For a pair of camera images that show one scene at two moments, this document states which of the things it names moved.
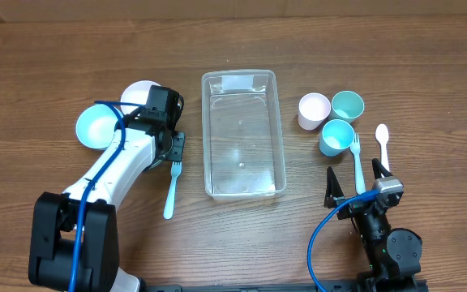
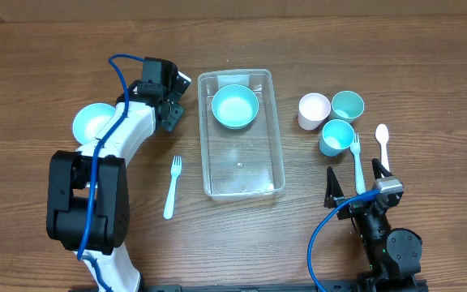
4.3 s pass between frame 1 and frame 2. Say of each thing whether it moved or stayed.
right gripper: stayed
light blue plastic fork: stayed
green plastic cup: stayed
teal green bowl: moved
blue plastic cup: stayed
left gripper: moved
